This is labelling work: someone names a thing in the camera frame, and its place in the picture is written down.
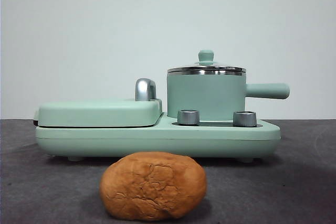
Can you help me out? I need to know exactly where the glass pot lid green knob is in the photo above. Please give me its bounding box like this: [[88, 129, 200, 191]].
[[167, 49, 247, 76]]

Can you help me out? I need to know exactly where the brown potato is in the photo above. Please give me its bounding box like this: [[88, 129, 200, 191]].
[[99, 151, 207, 221]]

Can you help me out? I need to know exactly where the silver control knob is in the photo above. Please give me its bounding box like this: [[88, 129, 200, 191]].
[[177, 109, 200, 126], [233, 110, 257, 127]]

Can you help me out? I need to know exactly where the green breakfast machine base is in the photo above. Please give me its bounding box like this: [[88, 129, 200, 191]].
[[35, 112, 281, 163]]

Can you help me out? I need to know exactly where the green griddle cover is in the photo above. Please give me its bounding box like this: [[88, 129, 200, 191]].
[[33, 98, 163, 128]]

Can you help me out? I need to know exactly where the chrome griddle cover handle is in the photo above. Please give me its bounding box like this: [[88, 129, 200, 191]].
[[134, 78, 158, 102]]

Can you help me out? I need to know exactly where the green pot with handle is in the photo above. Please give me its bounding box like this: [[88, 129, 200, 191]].
[[166, 73, 290, 120]]

